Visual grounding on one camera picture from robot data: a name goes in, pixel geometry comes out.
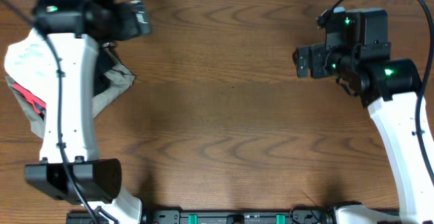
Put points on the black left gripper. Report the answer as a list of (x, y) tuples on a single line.
[(134, 18)]

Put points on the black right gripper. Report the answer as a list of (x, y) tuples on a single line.
[(319, 53)]

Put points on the white printed t-shirt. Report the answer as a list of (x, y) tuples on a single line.
[(30, 62)]

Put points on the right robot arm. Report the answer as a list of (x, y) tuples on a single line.
[(388, 90)]

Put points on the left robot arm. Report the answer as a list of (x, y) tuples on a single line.
[(70, 167)]

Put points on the black folded garment red trim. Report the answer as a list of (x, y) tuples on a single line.
[(101, 83)]

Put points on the khaki folded garment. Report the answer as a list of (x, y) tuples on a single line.
[(121, 79)]

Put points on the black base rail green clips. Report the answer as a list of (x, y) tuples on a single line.
[(295, 216)]

